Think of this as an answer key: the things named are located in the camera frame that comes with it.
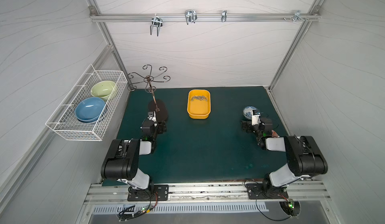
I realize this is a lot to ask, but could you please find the yellow plastic storage box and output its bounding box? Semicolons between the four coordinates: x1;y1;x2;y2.
187;90;211;120

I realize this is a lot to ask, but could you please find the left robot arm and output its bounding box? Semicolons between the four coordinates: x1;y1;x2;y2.
101;110;168;193

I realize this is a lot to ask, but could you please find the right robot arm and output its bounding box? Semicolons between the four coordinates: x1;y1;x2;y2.
242;106;328;194

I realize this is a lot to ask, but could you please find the blue white patterned bowl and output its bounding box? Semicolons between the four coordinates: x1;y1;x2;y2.
243;106;260;120

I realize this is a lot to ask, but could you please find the bronze hook stand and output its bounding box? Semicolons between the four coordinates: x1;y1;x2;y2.
128;64;171;123

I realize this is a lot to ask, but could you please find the green mat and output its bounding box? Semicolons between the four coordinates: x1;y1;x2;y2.
102;86;310;187

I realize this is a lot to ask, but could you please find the silver screw pile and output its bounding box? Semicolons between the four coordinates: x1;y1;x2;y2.
190;95;208;102

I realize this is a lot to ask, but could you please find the green bowl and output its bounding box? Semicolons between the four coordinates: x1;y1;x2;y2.
90;80;117;102

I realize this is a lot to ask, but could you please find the white vent strip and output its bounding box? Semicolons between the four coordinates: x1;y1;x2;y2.
92;202;269;215

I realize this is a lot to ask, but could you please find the double metal hook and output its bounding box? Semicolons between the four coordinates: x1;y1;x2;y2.
150;16;163;36

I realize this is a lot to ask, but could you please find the small metal hook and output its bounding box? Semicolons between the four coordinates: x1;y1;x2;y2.
221;10;227;22

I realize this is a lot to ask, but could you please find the right metal hook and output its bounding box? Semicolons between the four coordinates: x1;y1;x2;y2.
282;11;310;22

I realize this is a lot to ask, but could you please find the looped metal hook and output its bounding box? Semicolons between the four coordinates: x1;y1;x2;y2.
184;10;198;25

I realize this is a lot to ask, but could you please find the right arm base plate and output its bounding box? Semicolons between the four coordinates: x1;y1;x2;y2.
245;183;289;200

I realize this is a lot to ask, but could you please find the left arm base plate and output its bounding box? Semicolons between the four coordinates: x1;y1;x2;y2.
127;184;169;202

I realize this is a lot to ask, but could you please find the white wire basket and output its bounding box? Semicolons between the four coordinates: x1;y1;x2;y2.
46;65;127;141

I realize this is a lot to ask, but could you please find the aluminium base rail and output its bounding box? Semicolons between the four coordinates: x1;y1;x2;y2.
84;181;331;204

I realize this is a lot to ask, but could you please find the right black cable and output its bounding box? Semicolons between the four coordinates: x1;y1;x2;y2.
255;193;294;222

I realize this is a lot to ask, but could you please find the left black cable bundle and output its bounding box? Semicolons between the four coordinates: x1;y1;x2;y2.
117;190;158;222

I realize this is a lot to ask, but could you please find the aluminium cross rail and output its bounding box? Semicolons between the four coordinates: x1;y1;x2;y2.
90;13;321;23

